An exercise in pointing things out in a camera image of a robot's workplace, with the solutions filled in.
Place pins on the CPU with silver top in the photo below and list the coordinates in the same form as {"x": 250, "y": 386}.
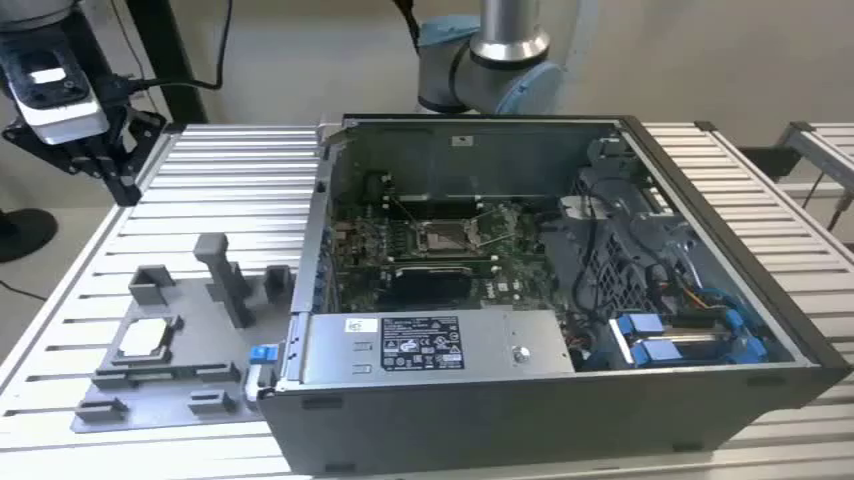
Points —
{"x": 146, "y": 336}

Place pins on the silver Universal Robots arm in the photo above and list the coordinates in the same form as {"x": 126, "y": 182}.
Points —
{"x": 509, "y": 25}

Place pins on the black RAM slot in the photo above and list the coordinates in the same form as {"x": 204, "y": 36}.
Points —
{"x": 440, "y": 259}
{"x": 433, "y": 201}

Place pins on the CPU socket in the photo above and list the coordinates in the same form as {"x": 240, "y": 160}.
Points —
{"x": 445, "y": 236}

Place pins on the round black stand base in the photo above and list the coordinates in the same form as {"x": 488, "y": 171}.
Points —
{"x": 22, "y": 232}

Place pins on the grey parts rack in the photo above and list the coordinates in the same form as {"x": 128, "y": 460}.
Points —
{"x": 200, "y": 300}

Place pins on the hard disk in blue carrier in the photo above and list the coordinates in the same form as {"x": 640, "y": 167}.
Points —
{"x": 260, "y": 354}

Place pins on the silver power supply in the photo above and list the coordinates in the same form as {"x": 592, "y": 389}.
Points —
{"x": 320, "y": 350}

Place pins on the small white sticker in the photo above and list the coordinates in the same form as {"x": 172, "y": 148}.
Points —
{"x": 358, "y": 326}

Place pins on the black power supply label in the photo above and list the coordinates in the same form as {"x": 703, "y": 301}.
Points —
{"x": 420, "y": 342}

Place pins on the green motherboard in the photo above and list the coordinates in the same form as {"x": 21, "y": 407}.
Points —
{"x": 520, "y": 280}

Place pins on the black plastic drive cage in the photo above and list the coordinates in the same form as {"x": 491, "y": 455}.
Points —
{"x": 613, "y": 270}

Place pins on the open black PC case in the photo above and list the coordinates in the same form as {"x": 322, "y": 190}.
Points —
{"x": 533, "y": 425}

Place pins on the blue disk carrier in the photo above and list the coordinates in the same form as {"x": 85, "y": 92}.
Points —
{"x": 640, "y": 323}
{"x": 659, "y": 352}

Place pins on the black box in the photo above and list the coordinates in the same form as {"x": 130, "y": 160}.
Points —
{"x": 767, "y": 162}

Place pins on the metal slat side table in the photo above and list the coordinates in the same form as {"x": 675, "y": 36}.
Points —
{"x": 823, "y": 137}

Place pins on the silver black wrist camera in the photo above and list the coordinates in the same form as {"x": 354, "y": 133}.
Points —
{"x": 62, "y": 120}

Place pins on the black frame post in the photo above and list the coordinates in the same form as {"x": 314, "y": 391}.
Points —
{"x": 173, "y": 60}

